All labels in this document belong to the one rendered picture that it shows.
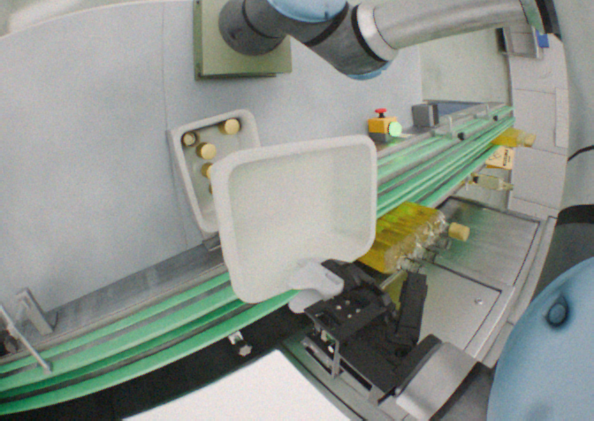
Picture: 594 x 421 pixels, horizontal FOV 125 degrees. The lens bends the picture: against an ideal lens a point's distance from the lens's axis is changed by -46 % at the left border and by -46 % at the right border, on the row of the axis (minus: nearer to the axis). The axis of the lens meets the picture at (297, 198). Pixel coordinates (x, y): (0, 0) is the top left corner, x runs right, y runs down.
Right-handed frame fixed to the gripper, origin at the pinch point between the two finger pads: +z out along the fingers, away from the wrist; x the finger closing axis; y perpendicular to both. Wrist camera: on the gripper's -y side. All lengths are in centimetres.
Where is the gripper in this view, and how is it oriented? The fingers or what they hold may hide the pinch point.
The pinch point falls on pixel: (308, 265)
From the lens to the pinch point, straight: 38.0
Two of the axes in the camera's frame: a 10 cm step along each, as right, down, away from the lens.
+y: -8.2, 2.5, -5.2
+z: -5.7, -3.2, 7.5
